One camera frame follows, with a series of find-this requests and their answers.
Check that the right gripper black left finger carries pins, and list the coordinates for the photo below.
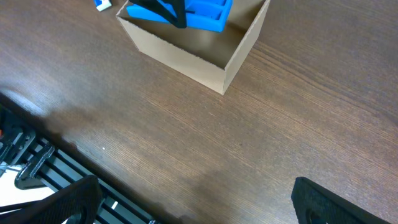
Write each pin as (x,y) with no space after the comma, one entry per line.
(77,203)

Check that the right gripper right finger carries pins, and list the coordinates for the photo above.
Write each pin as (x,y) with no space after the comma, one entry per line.
(316,204)

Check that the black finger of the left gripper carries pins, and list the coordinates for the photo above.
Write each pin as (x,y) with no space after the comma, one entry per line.
(173,11)

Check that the white blue staples box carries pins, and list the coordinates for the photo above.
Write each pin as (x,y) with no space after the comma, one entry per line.
(102,5)

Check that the blue plastic tray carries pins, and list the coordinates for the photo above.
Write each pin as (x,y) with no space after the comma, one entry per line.
(208,15)

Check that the cardboard box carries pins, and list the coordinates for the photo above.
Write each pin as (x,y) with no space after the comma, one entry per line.
(210,58)

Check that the black aluminium rail frame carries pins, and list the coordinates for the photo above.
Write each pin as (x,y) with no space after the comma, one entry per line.
(39,163)

